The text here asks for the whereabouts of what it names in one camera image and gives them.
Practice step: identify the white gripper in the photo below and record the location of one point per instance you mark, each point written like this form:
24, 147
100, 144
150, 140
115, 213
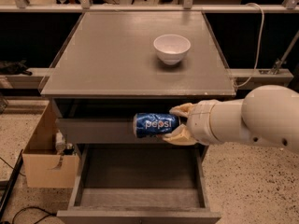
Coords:
199, 120

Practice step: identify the blue pepsi can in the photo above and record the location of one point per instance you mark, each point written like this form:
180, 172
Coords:
152, 124

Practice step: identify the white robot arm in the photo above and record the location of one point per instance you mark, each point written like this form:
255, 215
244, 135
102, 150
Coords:
267, 117

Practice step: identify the grey wooden drawer cabinet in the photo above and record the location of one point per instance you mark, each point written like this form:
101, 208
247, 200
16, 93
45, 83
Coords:
109, 68

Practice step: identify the open grey middle drawer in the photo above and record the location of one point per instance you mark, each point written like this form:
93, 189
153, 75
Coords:
139, 184

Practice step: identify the closed grey top drawer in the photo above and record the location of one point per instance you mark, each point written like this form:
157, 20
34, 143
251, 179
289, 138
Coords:
102, 131

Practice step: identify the white ceramic bowl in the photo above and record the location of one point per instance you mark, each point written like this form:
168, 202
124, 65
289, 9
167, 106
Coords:
171, 49

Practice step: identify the white bottle in box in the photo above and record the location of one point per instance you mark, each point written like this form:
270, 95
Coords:
59, 142

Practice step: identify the cardboard box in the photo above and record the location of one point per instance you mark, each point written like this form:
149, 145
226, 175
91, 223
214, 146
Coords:
44, 166

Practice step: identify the black flat bar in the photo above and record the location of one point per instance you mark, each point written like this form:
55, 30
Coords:
7, 186

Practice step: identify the black object on ledge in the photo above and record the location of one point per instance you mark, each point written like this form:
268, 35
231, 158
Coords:
14, 68

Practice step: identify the metal railing frame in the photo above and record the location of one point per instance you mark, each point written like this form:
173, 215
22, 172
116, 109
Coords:
287, 6

